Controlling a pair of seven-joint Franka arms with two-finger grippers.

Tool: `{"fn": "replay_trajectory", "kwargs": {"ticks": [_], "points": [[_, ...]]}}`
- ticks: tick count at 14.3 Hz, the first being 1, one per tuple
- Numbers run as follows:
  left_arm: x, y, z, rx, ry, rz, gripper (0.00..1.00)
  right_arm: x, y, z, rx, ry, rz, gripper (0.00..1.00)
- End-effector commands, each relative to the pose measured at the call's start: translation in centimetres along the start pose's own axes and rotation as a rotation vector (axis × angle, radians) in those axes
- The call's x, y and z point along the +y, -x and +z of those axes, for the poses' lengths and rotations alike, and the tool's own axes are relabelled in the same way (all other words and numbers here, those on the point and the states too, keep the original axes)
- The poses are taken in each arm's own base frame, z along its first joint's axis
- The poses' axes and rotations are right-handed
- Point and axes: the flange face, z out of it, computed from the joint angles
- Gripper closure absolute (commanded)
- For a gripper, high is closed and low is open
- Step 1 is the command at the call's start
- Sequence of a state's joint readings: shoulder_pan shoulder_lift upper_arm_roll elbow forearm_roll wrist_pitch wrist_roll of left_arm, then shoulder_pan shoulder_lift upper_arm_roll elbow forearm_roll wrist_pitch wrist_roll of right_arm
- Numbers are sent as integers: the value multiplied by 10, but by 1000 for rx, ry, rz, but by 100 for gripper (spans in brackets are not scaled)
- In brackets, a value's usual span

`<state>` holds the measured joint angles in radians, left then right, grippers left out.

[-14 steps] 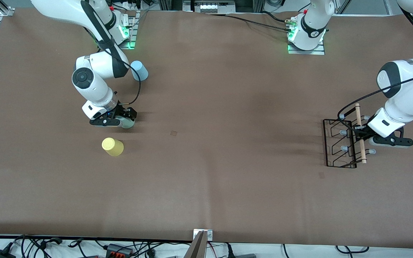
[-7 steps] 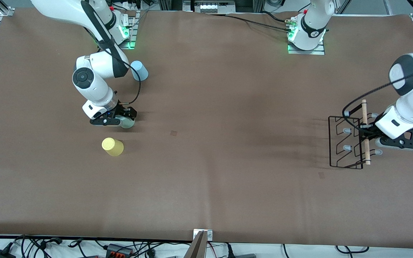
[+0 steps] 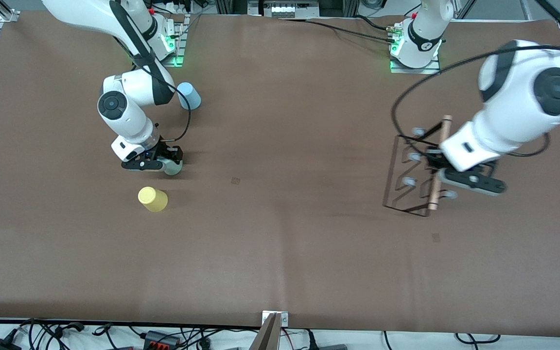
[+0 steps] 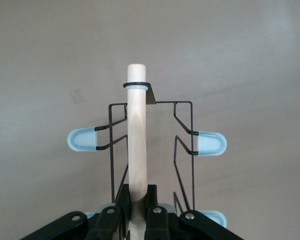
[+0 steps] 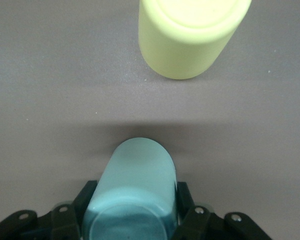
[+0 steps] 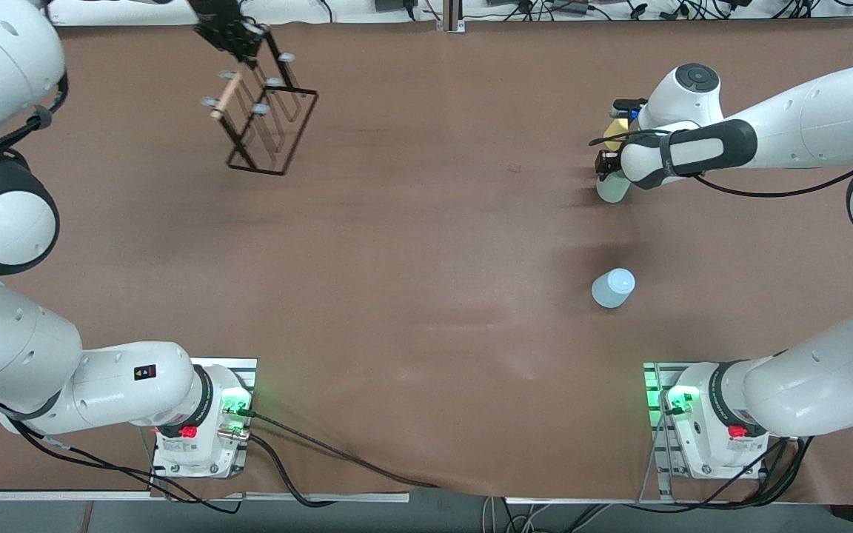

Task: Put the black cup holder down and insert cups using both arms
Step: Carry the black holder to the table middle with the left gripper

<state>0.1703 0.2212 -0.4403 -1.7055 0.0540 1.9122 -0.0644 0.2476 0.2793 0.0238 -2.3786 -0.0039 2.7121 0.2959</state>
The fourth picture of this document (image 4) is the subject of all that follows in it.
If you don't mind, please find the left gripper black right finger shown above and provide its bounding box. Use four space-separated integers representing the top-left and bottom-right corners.
144 184 242 240

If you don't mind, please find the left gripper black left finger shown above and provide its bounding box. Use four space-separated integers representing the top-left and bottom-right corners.
19 183 133 240

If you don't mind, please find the black wire cup holder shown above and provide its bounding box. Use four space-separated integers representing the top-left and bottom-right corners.
67 63 228 240

